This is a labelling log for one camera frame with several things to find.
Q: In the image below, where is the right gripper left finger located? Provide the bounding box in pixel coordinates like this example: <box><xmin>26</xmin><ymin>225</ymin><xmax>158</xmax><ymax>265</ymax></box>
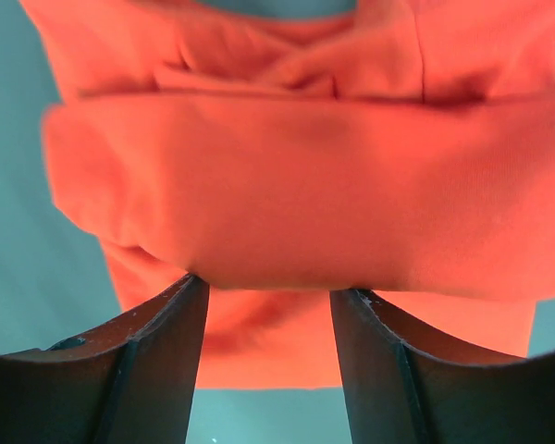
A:
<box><xmin>0</xmin><ymin>275</ymin><xmax>209</xmax><ymax>443</ymax></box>

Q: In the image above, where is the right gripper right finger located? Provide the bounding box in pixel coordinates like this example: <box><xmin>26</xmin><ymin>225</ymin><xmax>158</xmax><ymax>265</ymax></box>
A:
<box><xmin>330</xmin><ymin>290</ymin><xmax>555</xmax><ymax>444</ymax></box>

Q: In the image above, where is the orange t-shirt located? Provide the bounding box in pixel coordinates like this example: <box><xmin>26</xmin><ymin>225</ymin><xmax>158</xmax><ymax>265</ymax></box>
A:
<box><xmin>23</xmin><ymin>1</ymin><xmax>555</xmax><ymax>389</ymax></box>

